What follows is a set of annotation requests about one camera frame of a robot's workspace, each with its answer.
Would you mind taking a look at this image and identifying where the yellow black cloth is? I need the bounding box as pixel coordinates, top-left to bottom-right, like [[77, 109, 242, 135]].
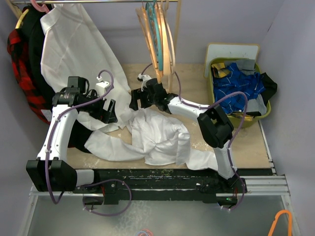
[[211, 62, 231, 78]]

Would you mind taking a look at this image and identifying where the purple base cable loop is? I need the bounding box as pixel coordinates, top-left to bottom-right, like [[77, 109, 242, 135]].
[[82, 178, 133, 217]]

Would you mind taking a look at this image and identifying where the hanging black shirt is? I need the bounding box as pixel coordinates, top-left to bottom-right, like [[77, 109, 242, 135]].
[[21, 6, 92, 153]]

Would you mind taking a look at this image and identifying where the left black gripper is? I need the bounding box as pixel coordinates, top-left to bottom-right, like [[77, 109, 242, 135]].
[[80, 90, 117, 123]]

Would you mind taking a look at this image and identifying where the wooden clothes rack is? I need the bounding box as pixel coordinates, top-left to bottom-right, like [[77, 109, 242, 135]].
[[6, 0, 182, 95]]

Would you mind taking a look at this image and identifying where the hanging white shirt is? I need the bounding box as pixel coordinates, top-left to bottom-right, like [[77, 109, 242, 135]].
[[40, 4, 131, 132]]

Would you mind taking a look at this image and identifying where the wooden hanger rightmost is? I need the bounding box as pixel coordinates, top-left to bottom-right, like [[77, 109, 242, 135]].
[[163, 0, 176, 74]]

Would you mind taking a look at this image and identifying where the orange hanger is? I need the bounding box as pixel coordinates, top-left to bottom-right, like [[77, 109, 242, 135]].
[[267, 210, 293, 236]]

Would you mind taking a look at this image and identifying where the wooden hanger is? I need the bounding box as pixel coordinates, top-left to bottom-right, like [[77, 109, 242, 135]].
[[163, 0, 176, 74], [135, 6, 161, 83], [157, 0, 171, 76]]

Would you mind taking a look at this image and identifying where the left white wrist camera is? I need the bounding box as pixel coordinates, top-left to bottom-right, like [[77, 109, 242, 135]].
[[95, 76, 111, 96]]

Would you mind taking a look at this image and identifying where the pink hanger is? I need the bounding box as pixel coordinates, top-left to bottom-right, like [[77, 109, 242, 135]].
[[30, 0, 50, 13]]

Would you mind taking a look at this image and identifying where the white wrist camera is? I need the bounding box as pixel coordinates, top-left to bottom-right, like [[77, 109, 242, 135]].
[[95, 76, 111, 96], [137, 73, 152, 91]]

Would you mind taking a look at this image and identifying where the blue shirt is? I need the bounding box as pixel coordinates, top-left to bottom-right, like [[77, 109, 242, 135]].
[[213, 62, 267, 116]]

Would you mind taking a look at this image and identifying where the yellow hanger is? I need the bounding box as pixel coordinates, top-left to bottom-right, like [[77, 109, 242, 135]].
[[15, 8, 29, 29]]

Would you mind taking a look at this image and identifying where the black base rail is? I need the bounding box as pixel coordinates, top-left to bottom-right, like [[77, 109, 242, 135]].
[[74, 169, 247, 205]]

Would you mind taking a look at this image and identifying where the black cloth in basket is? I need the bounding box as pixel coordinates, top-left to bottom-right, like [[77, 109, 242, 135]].
[[254, 72, 278, 106]]

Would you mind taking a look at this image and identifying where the olive green laundry basket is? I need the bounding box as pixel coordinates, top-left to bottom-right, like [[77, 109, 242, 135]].
[[204, 58, 271, 128]]

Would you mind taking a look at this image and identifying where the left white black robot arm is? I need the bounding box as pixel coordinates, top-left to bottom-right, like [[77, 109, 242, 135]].
[[26, 76, 118, 193]]

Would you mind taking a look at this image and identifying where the teal hanger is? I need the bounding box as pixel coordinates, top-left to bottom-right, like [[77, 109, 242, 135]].
[[145, 0, 163, 71]]

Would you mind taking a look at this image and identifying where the red black plaid shirt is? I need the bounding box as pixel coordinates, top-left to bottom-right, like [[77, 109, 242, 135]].
[[7, 29, 51, 124]]

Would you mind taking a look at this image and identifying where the grey cloth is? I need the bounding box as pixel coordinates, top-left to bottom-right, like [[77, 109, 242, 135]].
[[236, 59, 255, 71]]

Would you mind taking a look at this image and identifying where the white shirt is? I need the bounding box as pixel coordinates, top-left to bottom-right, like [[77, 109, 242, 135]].
[[40, 4, 131, 132], [85, 109, 218, 171]]

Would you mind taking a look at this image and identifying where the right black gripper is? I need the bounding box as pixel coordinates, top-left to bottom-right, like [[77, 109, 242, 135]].
[[130, 88, 158, 111]]

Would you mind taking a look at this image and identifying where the wooden hanger middle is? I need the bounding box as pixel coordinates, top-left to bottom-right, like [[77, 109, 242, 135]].
[[157, 0, 171, 76]]

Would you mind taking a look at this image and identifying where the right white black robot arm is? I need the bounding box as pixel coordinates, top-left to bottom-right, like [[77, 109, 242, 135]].
[[129, 75, 245, 192]]

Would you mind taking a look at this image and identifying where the wooden hanger leftmost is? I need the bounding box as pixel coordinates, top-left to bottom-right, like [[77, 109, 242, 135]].
[[135, 6, 161, 83]]

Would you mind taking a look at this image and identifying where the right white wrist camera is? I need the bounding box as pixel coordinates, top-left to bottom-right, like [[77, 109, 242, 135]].
[[137, 73, 152, 91]]

